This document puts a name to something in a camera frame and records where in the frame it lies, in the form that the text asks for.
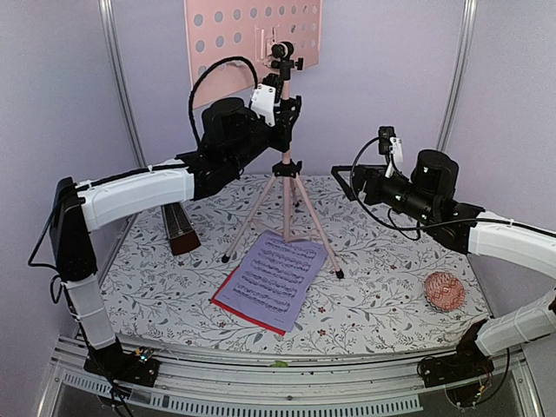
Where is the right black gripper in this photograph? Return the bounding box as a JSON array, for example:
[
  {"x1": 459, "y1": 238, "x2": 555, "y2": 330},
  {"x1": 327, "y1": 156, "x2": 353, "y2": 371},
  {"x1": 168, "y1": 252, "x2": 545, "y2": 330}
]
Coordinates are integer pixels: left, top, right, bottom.
[{"x1": 333, "y1": 164, "x2": 437, "y2": 226}]

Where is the pink music stand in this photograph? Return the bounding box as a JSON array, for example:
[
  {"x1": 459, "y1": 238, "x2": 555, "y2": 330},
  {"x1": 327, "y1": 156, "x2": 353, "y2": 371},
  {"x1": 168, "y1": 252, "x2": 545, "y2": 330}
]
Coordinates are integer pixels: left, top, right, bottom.
[{"x1": 183, "y1": 1, "x2": 344, "y2": 278}]

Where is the purple sheet music page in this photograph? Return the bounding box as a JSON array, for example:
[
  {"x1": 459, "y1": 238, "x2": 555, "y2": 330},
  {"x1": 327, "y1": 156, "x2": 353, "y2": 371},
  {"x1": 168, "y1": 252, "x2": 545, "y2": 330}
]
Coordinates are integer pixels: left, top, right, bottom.
[{"x1": 212, "y1": 231, "x2": 328, "y2": 335}]

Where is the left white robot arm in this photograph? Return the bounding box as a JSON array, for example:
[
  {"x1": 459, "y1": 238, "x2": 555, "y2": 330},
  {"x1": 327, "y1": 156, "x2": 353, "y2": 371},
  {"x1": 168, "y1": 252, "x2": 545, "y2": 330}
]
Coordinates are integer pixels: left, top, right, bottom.
[{"x1": 42, "y1": 96, "x2": 301, "y2": 377}]

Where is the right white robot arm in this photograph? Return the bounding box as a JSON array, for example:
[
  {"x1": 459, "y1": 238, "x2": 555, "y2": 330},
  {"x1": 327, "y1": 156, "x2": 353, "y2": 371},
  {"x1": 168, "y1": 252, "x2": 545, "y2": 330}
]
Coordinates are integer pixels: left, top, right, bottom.
[{"x1": 331, "y1": 149, "x2": 555, "y2": 379}]

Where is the floral table mat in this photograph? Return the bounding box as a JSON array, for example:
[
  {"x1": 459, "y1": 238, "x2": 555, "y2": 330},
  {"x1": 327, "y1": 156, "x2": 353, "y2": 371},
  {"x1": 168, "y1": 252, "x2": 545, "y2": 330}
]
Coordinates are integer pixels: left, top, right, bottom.
[{"x1": 102, "y1": 175, "x2": 490, "y2": 355}]

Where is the red patterned egg shaker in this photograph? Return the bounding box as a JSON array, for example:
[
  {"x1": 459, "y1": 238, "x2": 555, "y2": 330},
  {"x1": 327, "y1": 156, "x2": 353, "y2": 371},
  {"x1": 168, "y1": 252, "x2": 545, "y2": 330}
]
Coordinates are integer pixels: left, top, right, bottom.
[{"x1": 424, "y1": 272, "x2": 466, "y2": 311}]

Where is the brown wooden metronome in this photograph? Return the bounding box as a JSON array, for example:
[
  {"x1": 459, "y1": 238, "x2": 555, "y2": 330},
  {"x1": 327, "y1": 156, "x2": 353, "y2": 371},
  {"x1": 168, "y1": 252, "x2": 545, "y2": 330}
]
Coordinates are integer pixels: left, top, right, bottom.
[{"x1": 162, "y1": 202, "x2": 201, "y2": 256}]

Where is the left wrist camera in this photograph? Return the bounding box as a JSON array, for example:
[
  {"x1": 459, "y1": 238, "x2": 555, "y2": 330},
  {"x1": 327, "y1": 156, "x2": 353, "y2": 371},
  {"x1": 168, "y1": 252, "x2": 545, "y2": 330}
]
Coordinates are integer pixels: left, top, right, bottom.
[{"x1": 249, "y1": 73, "x2": 284, "y2": 127}]

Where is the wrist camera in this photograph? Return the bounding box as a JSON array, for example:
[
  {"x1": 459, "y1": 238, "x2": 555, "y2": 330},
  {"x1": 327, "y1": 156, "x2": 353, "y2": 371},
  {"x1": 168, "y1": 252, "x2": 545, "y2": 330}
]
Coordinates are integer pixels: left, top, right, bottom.
[
  {"x1": 249, "y1": 73, "x2": 284, "y2": 127},
  {"x1": 378, "y1": 126, "x2": 403, "y2": 178}
]

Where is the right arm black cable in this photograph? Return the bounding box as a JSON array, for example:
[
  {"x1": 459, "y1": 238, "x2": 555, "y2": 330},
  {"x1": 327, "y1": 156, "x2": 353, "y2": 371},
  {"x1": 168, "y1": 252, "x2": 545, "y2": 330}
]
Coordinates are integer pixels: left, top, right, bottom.
[{"x1": 349, "y1": 136, "x2": 427, "y2": 242}]

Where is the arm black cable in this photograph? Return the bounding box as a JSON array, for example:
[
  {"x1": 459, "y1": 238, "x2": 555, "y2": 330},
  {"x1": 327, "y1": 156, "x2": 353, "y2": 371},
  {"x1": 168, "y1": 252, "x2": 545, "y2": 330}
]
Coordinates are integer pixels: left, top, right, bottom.
[
  {"x1": 349, "y1": 136, "x2": 427, "y2": 242},
  {"x1": 187, "y1": 55, "x2": 260, "y2": 149}
]

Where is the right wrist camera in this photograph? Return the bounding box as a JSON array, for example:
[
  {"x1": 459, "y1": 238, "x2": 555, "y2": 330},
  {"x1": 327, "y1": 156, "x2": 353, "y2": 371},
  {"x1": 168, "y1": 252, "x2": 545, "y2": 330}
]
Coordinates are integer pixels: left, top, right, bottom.
[{"x1": 378, "y1": 126, "x2": 403, "y2": 178}]

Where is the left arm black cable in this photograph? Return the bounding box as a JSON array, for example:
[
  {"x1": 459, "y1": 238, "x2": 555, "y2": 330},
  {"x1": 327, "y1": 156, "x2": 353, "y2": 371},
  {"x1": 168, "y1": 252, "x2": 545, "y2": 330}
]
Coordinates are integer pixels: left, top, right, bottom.
[{"x1": 187, "y1": 55, "x2": 260, "y2": 149}]

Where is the right metal frame post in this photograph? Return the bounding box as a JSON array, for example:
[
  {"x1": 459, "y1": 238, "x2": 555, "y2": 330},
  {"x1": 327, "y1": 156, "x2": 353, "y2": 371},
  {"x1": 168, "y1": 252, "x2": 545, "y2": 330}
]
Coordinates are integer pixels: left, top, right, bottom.
[{"x1": 436, "y1": 0, "x2": 478, "y2": 152}]

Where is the aluminium front rail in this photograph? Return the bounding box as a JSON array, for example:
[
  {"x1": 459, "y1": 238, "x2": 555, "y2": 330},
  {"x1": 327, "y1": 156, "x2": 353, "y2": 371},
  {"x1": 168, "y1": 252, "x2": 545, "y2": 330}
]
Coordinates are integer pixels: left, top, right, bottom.
[{"x1": 37, "y1": 337, "x2": 543, "y2": 416}]

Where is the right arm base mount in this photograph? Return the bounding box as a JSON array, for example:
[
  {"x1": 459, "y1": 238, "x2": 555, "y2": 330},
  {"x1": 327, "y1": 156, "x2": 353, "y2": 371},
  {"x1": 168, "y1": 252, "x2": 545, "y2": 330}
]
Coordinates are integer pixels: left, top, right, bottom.
[{"x1": 417, "y1": 352, "x2": 494, "y2": 387}]

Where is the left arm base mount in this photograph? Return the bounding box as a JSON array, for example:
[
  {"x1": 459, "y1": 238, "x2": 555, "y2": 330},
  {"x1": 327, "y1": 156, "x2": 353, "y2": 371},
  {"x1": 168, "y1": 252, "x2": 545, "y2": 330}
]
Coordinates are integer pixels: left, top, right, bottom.
[{"x1": 83, "y1": 344, "x2": 161, "y2": 387}]

